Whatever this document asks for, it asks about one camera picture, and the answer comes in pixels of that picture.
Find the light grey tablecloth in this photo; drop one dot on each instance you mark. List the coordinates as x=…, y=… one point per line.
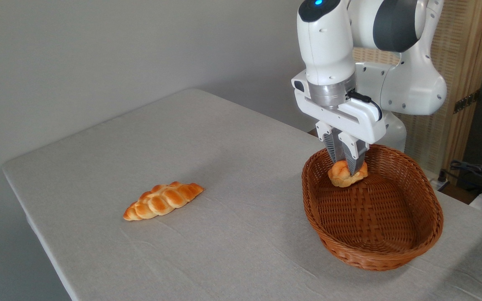
x=224, y=234

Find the long braided bread loaf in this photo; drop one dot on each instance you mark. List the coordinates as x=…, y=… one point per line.
x=163, y=200

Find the dark metal screen hinge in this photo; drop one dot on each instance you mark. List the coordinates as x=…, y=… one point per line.
x=466, y=101

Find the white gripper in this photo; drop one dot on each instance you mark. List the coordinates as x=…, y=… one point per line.
x=362, y=123

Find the round knotted bread roll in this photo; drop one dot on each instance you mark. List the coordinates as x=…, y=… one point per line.
x=340, y=174

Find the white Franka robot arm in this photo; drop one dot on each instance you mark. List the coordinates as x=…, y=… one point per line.
x=329, y=42

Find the dark wooden furniture piece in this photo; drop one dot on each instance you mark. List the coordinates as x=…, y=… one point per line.
x=313, y=133

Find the brown wicker basket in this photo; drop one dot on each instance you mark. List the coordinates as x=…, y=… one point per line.
x=370, y=217

